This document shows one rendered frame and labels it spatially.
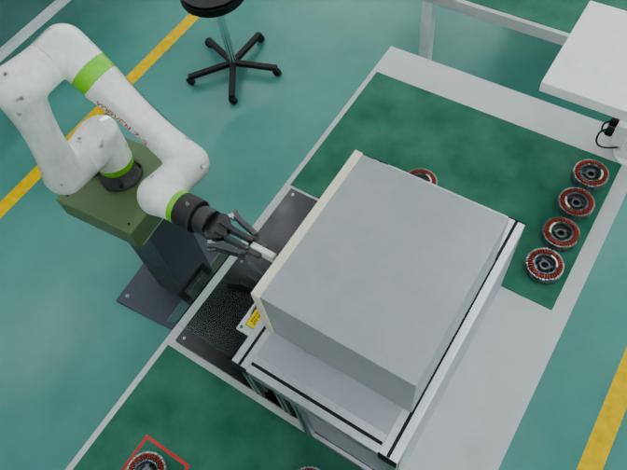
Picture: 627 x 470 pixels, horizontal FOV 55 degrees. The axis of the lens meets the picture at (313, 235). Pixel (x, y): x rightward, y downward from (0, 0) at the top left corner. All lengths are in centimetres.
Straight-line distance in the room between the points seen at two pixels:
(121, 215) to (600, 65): 152
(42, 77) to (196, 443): 105
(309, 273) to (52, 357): 186
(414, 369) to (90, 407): 185
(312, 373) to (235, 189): 179
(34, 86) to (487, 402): 144
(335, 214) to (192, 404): 77
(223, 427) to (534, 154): 136
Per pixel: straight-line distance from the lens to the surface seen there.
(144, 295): 289
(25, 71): 166
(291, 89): 345
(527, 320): 190
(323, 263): 129
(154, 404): 188
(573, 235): 203
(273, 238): 198
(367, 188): 139
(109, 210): 212
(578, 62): 187
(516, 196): 211
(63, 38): 170
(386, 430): 138
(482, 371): 182
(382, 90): 236
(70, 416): 283
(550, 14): 273
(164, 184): 161
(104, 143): 199
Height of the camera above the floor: 246
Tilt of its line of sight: 59 degrees down
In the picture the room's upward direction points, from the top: 11 degrees counter-clockwise
